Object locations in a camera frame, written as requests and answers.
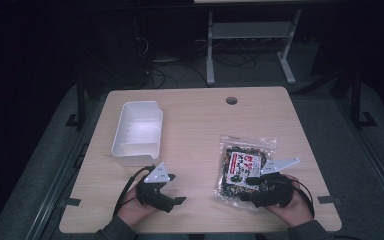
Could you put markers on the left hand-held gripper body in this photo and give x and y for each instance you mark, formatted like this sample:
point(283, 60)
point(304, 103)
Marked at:
point(153, 195)

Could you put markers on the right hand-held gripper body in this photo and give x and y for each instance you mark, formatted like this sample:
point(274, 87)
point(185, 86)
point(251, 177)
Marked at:
point(275, 191)

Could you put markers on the clear seaweed snack packet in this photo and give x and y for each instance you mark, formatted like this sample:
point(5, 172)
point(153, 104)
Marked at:
point(240, 163)

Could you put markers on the white plastic bin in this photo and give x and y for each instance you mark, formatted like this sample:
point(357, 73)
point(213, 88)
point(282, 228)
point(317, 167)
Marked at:
point(139, 133)

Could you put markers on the person's left hand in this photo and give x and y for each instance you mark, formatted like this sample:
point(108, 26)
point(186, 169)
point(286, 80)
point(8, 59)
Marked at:
point(131, 210)

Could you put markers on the person's right hand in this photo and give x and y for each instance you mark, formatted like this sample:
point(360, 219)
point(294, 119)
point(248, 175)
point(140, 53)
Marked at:
point(296, 213)

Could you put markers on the black metal stand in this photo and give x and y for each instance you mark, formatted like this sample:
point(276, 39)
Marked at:
point(356, 106)
point(81, 106)

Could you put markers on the black table edge bracket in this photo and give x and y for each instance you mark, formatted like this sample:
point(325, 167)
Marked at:
point(326, 199)
point(71, 201)

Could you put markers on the white metal table frame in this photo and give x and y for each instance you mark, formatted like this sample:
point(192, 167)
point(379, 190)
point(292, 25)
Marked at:
point(251, 30)

